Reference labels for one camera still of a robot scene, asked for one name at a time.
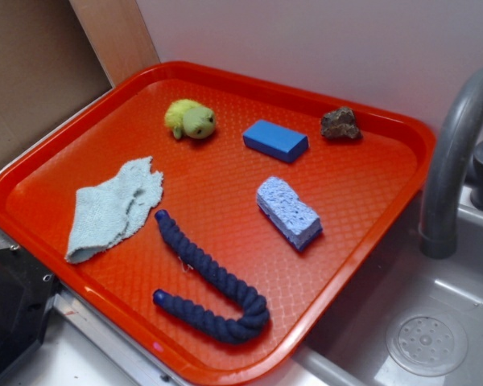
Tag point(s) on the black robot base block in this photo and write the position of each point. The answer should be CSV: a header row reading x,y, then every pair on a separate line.
x,y
27,293

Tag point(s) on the red plastic tray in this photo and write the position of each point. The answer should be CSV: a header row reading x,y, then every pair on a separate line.
x,y
358,189

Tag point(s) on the light blue sponge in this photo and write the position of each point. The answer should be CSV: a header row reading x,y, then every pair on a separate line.
x,y
297,222

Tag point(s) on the blue rectangular block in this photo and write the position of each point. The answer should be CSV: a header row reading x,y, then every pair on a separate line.
x,y
276,141

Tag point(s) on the yellow-green plush toy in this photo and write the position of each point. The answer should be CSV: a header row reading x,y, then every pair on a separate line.
x,y
189,118

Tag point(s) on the brown rock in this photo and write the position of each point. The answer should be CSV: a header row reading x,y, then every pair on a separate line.
x,y
340,124

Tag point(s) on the light blue cloth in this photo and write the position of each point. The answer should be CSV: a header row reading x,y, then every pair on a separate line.
x,y
109,213

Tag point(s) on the grey plastic sink basin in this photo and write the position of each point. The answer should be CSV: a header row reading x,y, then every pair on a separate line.
x,y
347,346

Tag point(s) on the grey faucet spout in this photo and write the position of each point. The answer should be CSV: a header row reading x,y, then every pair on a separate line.
x,y
451,162

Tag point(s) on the round sink drain cover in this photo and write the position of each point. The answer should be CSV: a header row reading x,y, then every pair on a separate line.
x,y
426,342

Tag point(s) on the brown cardboard panel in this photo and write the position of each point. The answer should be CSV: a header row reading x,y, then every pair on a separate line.
x,y
58,56

